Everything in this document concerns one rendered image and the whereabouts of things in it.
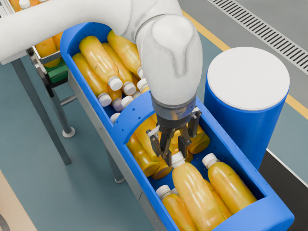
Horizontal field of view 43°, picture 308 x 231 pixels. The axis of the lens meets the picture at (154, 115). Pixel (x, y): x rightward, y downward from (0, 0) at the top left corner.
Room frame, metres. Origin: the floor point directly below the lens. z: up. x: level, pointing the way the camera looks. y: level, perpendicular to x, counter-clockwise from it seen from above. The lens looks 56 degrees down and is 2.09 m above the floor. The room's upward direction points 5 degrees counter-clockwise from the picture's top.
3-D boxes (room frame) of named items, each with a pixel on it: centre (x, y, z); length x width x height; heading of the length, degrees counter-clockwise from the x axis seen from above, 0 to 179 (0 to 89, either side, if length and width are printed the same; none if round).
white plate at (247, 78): (0.83, -0.33, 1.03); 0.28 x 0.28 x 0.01
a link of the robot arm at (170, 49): (0.48, -0.04, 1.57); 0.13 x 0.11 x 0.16; 10
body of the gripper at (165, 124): (0.46, -0.04, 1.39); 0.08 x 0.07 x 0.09; 116
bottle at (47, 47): (1.11, 0.40, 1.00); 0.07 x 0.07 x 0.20
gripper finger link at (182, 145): (0.47, -0.06, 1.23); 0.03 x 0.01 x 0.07; 26
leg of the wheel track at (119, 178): (0.98, 0.23, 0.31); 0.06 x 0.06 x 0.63; 26
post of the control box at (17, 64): (1.13, 0.55, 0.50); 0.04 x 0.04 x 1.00; 26
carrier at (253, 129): (0.83, -0.33, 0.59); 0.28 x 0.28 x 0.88
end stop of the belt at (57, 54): (1.14, 0.23, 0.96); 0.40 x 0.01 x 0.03; 116
